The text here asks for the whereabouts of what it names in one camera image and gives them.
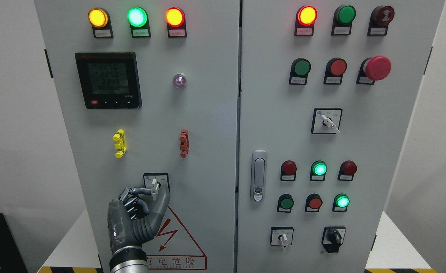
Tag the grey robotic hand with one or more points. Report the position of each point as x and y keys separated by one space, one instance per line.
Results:
x=132 y=221

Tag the green lit indicator middle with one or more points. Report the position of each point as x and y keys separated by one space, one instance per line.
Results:
x=318 y=171

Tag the green push button upper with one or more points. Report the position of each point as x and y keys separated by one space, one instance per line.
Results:
x=299 y=71

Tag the grey cabinet door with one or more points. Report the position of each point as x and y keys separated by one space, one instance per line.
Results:
x=277 y=117
x=202 y=184

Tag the white rotary switch upper right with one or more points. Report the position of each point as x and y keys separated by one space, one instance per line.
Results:
x=326 y=121

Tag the silver black robot forearm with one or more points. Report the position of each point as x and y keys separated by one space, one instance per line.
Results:
x=129 y=259

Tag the dark red indicator right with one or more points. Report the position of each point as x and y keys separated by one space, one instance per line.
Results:
x=347 y=171

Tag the yellow indicator light top left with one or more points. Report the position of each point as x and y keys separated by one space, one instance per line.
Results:
x=100 y=23

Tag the black selector knob switch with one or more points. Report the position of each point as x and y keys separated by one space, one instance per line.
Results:
x=332 y=238

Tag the white rotary switch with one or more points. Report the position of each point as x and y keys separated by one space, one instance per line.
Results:
x=281 y=236
x=326 y=121

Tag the white rotary switch door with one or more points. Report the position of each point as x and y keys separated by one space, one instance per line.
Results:
x=154 y=182

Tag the clear light bulb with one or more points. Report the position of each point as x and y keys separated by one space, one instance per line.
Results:
x=180 y=80

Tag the red emergency stop mushroom button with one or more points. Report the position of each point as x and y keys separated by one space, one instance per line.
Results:
x=374 y=69

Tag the grey left cabinet door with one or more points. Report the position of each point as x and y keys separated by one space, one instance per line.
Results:
x=202 y=184

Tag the white rotary switch lower right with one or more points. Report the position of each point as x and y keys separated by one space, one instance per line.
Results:
x=281 y=236

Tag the green lit indicator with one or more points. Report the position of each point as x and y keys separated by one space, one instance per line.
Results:
x=139 y=22
x=318 y=171

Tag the yellow terminal connector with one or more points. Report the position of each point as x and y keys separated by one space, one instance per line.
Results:
x=120 y=143

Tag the silver door handle lock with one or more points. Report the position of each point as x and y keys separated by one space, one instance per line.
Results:
x=258 y=176

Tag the red push button upper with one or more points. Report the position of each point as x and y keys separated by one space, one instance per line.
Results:
x=335 y=68

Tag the red-orange indicator left door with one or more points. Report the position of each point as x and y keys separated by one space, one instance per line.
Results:
x=176 y=26

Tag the red lit indicator right door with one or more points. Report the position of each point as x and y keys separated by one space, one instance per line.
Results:
x=305 y=21

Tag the dark red indicator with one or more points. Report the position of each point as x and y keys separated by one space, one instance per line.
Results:
x=347 y=171
x=288 y=171

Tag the red terminal connector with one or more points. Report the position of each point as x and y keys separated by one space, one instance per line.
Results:
x=184 y=143

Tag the red push button lower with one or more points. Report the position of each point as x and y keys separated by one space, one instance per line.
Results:
x=313 y=203

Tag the dark red buzzer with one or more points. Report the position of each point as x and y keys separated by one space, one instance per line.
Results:
x=380 y=19

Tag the grey right cabinet door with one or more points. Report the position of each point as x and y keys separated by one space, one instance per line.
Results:
x=277 y=117

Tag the green lit indicator top left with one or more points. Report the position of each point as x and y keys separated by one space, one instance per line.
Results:
x=139 y=22

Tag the black digital power meter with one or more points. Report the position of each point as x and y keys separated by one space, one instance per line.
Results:
x=109 y=80

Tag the green unlit indicator top right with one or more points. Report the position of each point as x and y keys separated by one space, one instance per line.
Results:
x=343 y=19

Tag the dark red indicator left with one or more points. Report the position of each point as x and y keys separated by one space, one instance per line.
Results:
x=288 y=171

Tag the green lit push button lower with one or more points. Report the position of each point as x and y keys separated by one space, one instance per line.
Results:
x=340 y=203

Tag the red push button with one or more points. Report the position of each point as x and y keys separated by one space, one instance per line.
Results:
x=335 y=68
x=313 y=203

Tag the red electric warning sticker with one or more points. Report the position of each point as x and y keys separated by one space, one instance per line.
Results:
x=174 y=248

